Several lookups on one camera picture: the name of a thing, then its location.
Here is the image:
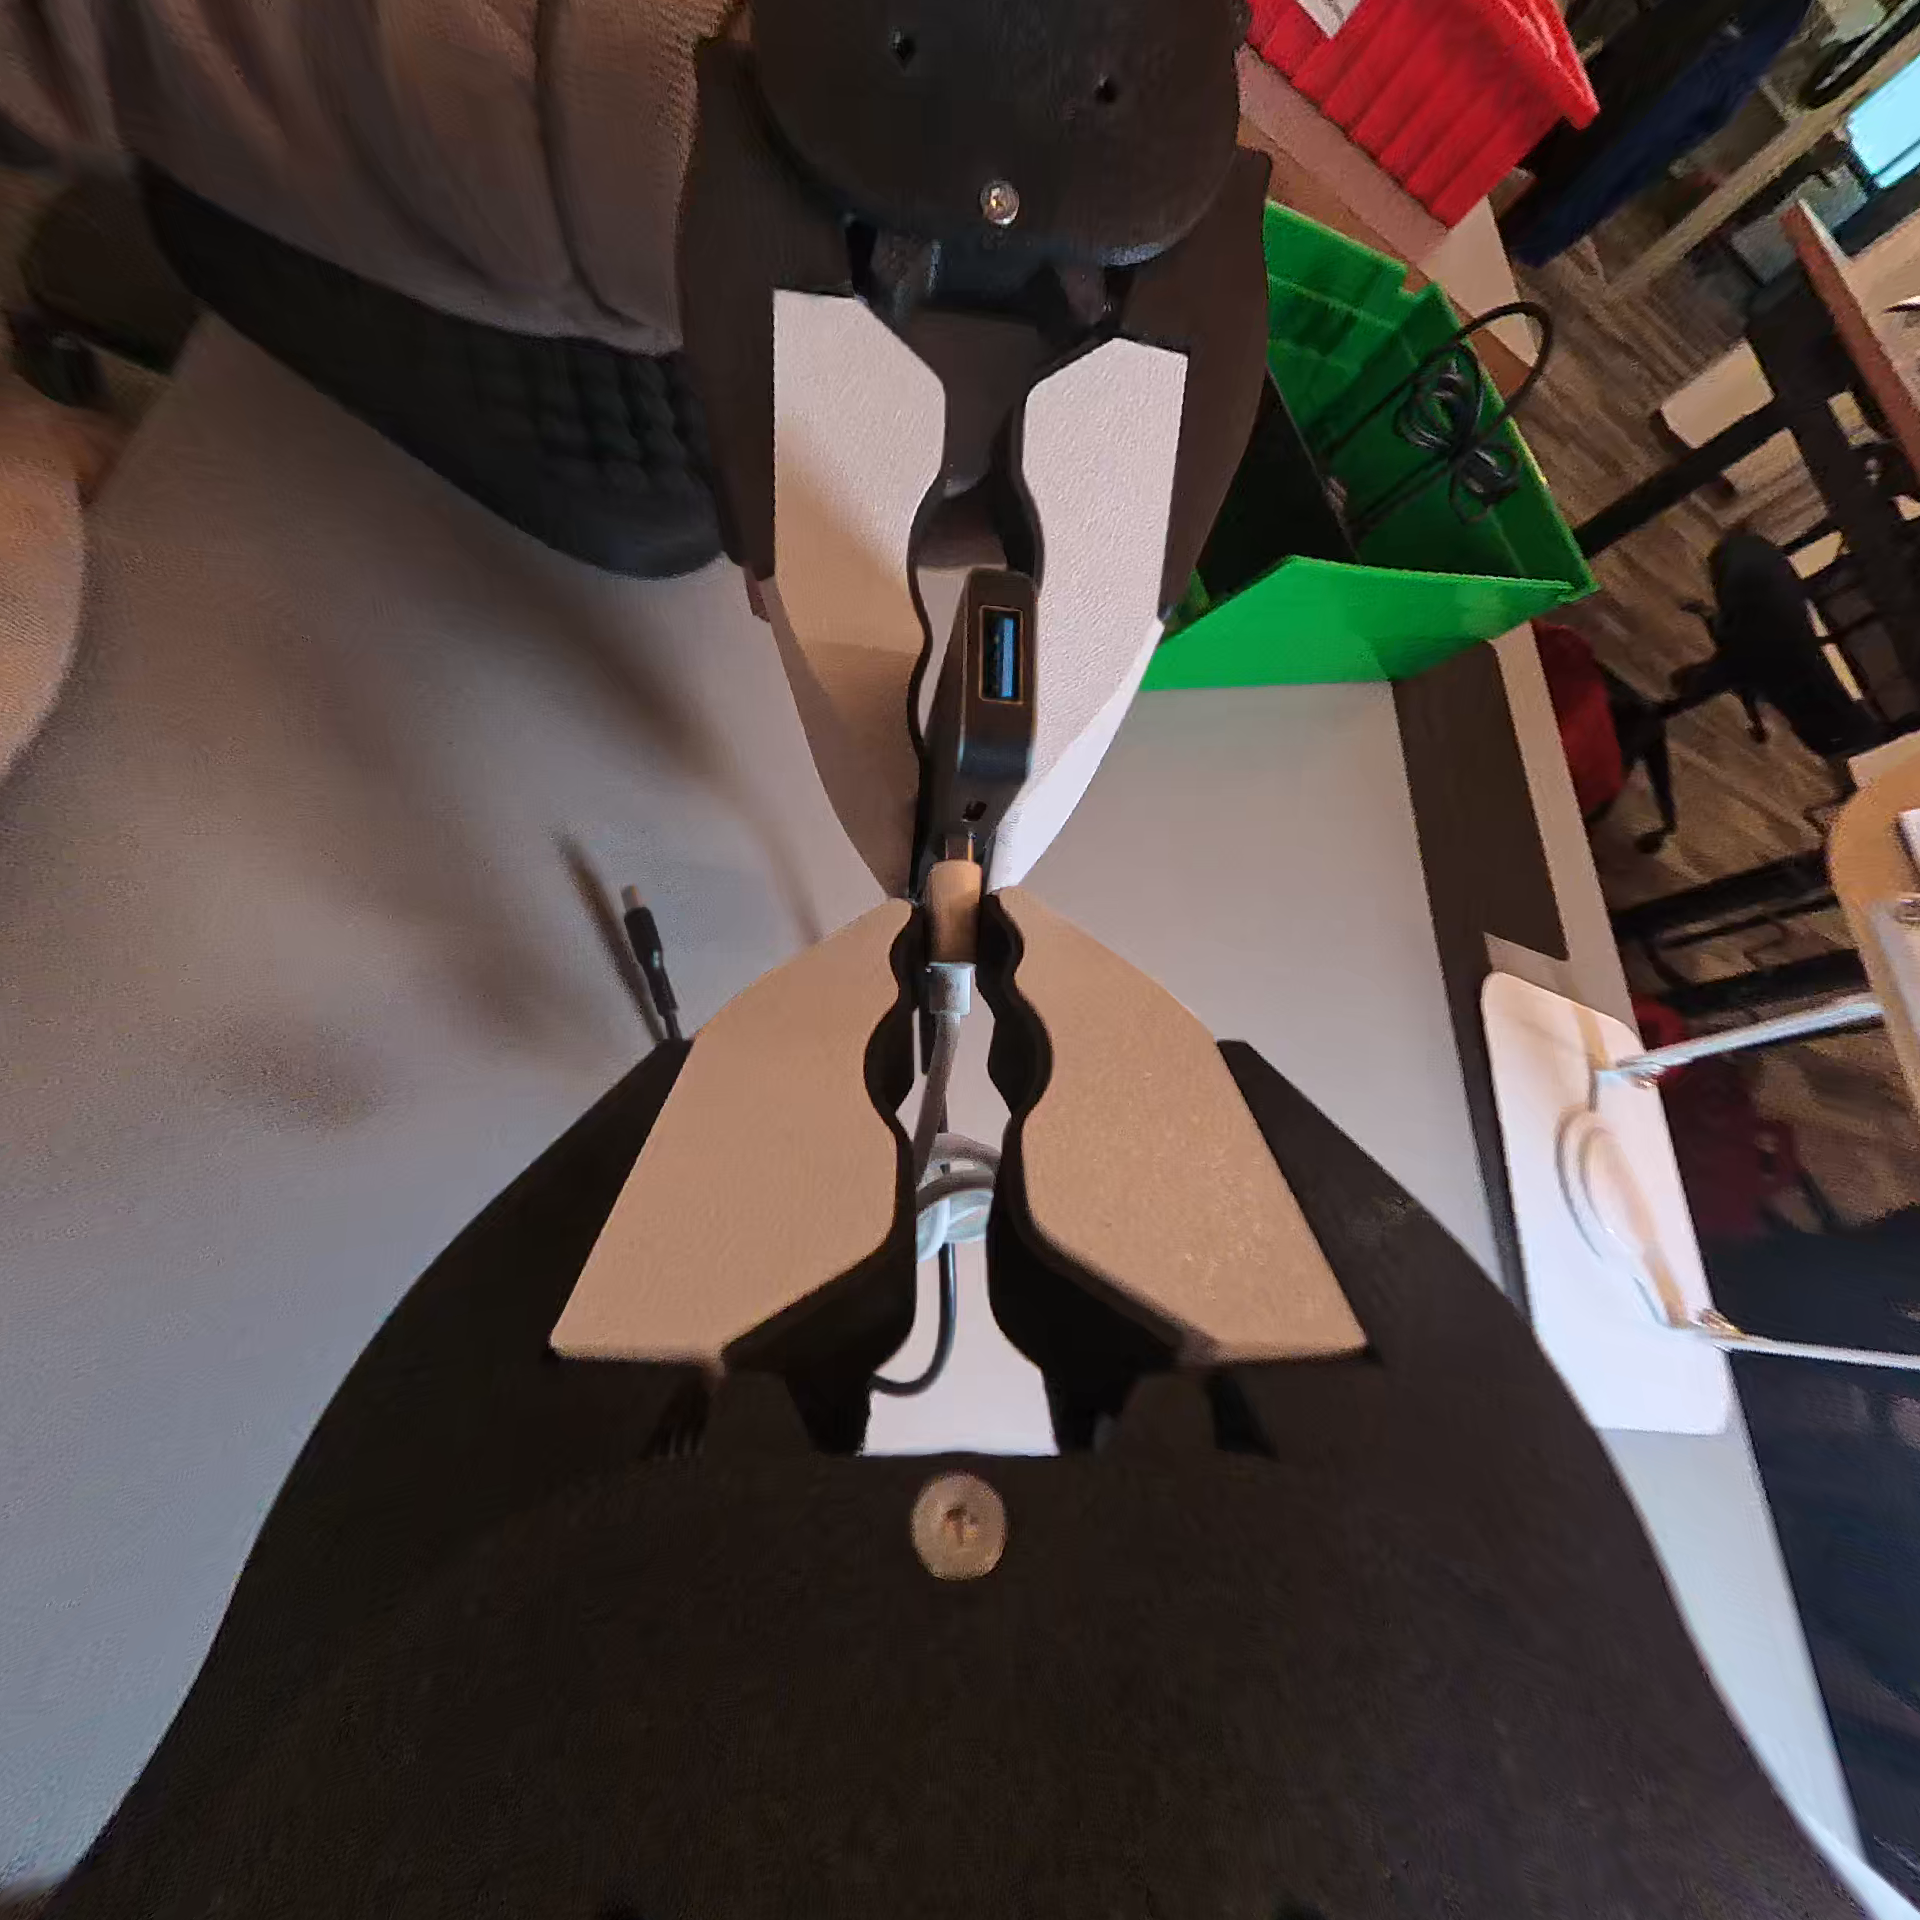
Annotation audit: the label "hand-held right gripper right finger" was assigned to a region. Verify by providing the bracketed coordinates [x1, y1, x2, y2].
[977, 884, 1370, 1454]

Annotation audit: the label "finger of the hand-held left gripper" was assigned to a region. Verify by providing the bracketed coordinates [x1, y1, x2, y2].
[982, 324, 1191, 893]
[766, 287, 963, 903]

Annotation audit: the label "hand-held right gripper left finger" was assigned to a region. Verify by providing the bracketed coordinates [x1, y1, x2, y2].
[550, 897, 925, 1455]

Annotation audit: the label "white braided usb cable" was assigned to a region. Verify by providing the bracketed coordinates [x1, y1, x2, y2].
[898, 857, 1005, 1277]

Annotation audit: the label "slim grey usb hub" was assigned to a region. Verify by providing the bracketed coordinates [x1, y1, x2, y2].
[911, 563, 1048, 877]

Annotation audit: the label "green plastic bin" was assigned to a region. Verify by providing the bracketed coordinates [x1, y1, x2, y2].
[1142, 204, 1600, 692]

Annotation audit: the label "white lamp base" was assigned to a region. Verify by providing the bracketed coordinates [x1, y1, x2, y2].
[1486, 973, 1920, 1434]

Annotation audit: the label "red plastic bin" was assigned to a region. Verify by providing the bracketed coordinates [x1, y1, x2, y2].
[1248, 0, 1600, 227]

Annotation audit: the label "red stool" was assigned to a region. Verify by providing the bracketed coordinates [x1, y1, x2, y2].
[1530, 623, 1628, 816]

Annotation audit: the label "dark red plastic object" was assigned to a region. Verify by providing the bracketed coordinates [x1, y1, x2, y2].
[1638, 998, 1823, 1238]

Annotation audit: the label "black office chair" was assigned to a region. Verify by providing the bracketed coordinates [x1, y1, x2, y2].
[1643, 533, 1895, 857]

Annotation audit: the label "blue hanging garment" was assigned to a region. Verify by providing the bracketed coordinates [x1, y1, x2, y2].
[1503, 0, 1809, 265]

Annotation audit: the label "wooden document board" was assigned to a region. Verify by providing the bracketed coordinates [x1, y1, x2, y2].
[1828, 780, 1920, 1053]

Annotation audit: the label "wooden top office desk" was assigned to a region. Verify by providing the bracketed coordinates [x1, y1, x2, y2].
[1574, 204, 1920, 629]

